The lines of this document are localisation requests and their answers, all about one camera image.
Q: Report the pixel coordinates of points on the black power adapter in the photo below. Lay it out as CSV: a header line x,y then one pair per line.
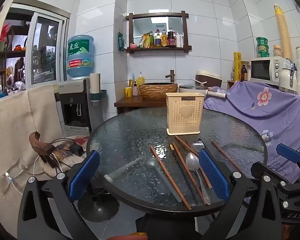
x,y
77,150

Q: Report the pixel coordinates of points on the yellow label sauce bottle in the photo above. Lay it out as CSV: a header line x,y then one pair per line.
x,y
164,40

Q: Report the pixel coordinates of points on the round cushioned stool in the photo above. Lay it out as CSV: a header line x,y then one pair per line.
x,y
65,155

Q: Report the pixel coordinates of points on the purple floral cloth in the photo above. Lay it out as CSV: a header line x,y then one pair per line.
x,y
265,115

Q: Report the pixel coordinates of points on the orange lid jar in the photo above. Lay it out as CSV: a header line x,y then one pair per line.
x,y
277,52

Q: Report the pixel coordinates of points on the teal cup holder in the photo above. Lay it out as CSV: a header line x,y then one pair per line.
x,y
103,95

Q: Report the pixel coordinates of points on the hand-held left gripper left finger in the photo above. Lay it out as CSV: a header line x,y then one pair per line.
x,y
85,172

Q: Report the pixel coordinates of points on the yellow roll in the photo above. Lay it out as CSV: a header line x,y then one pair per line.
x,y
237,67

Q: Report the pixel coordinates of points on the green hanging packet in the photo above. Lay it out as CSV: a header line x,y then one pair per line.
x,y
121,42

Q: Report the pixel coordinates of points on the yellow soap dispenser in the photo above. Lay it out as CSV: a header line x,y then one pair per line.
x,y
140,80

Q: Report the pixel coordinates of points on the bronze faucet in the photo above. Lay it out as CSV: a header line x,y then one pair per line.
x,y
170,76

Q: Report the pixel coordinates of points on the sliding window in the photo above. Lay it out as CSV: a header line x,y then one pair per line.
x,y
47,50

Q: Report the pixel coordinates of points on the white kettle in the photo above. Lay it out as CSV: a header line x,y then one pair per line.
x,y
287,80

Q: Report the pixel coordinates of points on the cream plastic utensil basket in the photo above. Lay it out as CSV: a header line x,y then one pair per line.
x,y
185,115

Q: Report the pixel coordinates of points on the grey water dispenser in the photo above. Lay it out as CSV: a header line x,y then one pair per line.
x,y
75,100

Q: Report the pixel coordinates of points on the white microwave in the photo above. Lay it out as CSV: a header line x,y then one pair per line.
x,y
272,70

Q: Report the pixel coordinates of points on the blue water bottle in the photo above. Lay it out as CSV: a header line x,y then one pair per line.
x,y
80,55

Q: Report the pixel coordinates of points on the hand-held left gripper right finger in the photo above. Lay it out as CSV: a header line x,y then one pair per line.
x,y
212,175

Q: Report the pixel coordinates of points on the yellow green refill pouch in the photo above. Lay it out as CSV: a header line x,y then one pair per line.
x,y
145,41

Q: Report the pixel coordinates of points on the brown white rice cooker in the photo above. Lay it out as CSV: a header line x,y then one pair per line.
x,y
211,78

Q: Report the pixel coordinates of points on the dark soy sauce bottle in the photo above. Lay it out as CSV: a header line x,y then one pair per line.
x,y
171,40

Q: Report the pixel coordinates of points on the wall power socket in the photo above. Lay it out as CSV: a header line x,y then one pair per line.
x,y
15,172

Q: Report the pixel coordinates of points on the yellow mug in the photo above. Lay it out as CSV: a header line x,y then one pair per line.
x,y
128,92

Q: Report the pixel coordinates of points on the pink bowl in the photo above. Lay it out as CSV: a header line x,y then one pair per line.
x,y
133,46

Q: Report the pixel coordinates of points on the black chopstick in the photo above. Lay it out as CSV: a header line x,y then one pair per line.
x,y
182,168

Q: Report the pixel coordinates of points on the woven pattern wash basin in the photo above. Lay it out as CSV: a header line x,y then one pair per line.
x,y
157,91

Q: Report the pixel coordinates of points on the black round pedestal base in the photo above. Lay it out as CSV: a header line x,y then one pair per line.
x,y
102,207

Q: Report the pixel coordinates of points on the tall yellow paper cup stack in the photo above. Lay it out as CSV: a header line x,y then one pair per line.
x,y
283,30

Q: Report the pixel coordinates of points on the brown carved wooden piece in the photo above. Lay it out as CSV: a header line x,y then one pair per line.
x,y
41,145

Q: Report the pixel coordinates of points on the brown glass bottle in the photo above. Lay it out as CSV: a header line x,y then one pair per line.
x,y
244,73

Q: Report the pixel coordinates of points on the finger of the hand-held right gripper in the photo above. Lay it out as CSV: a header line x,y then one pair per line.
x,y
287,186
288,152

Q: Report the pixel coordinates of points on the dark wooden washstand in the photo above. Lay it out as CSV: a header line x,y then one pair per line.
x,y
137,102

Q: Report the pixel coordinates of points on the purple label oil bottle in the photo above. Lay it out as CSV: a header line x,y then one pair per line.
x,y
158,40

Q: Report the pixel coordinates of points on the beige wall cloth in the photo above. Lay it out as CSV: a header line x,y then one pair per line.
x,y
15,130

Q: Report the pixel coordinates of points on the white squeeze bottle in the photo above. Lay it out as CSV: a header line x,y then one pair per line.
x,y
181,40
178,40

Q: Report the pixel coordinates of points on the green bottle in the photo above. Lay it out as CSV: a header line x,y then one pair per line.
x,y
151,40

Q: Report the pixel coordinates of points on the small clear bottle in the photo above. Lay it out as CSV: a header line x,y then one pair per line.
x,y
232,75

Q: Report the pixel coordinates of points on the small wooden box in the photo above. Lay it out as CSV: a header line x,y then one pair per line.
x,y
230,85

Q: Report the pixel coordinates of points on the white pan with lid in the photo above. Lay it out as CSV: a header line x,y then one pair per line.
x,y
190,88

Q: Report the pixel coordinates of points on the wooden framed mirror shelf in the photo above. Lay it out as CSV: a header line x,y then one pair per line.
x,y
157,13

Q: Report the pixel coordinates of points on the white paper cup stack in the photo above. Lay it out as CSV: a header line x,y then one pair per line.
x,y
95,82

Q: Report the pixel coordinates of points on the metal spoon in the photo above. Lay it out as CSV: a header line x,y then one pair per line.
x,y
197,146
192,161

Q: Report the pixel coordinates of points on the toothbrushes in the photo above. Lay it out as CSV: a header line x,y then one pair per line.
x,y
131,81

